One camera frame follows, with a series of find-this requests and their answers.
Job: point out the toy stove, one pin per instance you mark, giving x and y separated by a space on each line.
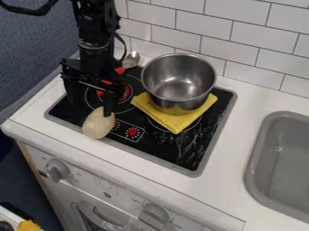
173 144

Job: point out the silver pot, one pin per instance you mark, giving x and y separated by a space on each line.
179 81

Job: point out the yellow cloth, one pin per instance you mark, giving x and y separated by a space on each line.
175 121

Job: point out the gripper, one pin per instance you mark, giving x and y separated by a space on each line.
93 75

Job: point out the yellow toy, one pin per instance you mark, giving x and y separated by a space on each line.
27 226

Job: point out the cream toy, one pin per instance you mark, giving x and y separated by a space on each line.
96 126

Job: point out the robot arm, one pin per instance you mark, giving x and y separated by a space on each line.
94 27

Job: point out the toy sink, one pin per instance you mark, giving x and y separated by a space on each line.
281 168

